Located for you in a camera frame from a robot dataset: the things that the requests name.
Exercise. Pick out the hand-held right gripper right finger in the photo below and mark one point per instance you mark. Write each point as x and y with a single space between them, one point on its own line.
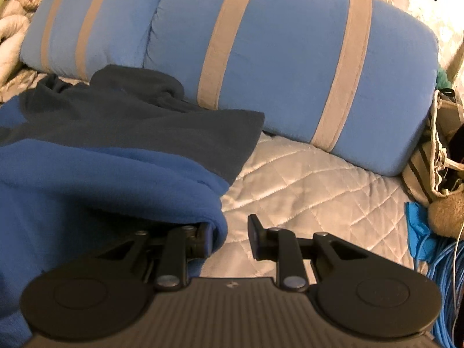
253 235

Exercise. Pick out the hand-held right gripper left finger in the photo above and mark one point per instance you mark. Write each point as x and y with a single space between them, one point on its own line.
199 244

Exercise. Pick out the blue and navy fleece jacket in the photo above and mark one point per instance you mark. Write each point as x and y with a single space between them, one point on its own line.
108 174

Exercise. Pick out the turquoise cloth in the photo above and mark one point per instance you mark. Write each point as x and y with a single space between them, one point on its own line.
418 228

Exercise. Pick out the blue grey-striped pillow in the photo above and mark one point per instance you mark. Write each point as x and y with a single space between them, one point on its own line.
119 21
282 61

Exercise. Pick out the striped canvas tote bag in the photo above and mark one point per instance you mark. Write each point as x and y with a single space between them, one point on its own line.
424 159

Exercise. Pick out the tan plush toy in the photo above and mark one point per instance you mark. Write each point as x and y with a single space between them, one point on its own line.
446 215

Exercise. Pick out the teal cloth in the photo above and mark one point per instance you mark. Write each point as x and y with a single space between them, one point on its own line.
442 78

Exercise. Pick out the cream quilted comforter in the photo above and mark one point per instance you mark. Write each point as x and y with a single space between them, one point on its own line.
14 32

